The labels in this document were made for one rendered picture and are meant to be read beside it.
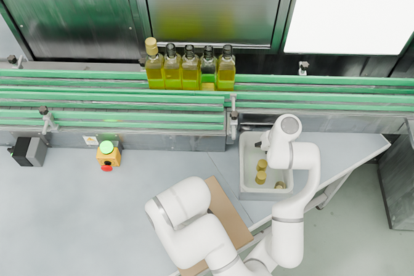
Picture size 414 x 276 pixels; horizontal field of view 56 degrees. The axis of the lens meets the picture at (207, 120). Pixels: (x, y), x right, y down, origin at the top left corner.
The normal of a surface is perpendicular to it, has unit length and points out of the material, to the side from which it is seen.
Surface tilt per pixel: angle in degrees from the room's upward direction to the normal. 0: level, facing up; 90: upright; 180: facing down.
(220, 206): 0
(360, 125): 90
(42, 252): 0
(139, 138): 90
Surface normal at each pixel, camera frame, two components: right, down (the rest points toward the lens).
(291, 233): 0.00, -0.06
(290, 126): 0.00, -0.29
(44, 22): -0.03, 0.85
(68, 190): 0.00, -0.52
